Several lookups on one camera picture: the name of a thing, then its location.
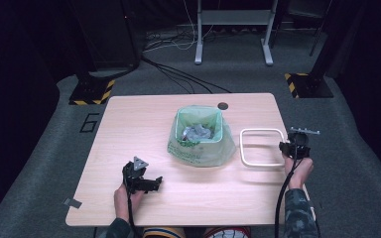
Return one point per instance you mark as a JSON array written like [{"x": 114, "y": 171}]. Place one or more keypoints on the person's right hand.
[{"x": 299, "y": 173}]

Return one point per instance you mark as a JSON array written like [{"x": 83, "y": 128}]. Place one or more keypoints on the grey tape strip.
[{"x": 72, "y": 203}]

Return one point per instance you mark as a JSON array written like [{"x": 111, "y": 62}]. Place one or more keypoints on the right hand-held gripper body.
[{"x": 298, "y": 145}]

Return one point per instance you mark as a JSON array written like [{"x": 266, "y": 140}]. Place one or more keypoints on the black yellow striped base plate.
[
  {"x": 309, "y": 86},
  {"x": 89, "y": 92}
]

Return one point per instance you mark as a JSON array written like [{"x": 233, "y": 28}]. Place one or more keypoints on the white metal desk frame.
[{"x": 233, "y": 16}]

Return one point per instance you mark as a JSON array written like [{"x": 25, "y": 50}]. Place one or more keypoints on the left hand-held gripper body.
[{"x": 135, "y": 177}]

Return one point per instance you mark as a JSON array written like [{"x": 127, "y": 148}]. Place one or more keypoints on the black floor stand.
[
  {"x": 329, "y": 39},
  {"x": 109, "y": 36}
]

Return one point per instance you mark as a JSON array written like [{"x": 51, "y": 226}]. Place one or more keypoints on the person's left hand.
[{"x": 124, "y": 201}]

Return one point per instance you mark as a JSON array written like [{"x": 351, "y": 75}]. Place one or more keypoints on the green plastic trash bag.
[{"x": 208, "y": 153}]

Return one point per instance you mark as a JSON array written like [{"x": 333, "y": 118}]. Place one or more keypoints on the round dark table grommet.
[{"x": 223, "y": 105}]

